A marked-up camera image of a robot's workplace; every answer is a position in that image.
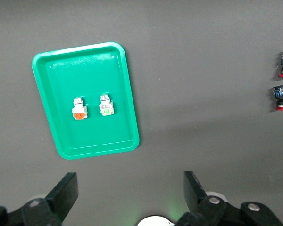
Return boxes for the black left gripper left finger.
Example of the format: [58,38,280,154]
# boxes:
[14,172,79,226]

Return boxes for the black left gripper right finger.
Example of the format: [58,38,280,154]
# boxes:
[175,171,245,226]

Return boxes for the green button orange base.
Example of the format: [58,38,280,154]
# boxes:
[71,96,88,121]

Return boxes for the green button light-green base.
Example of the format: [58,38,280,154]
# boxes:
[99,93,115,117]

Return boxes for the green plastic tray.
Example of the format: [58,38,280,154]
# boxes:
[31,41,140,161]

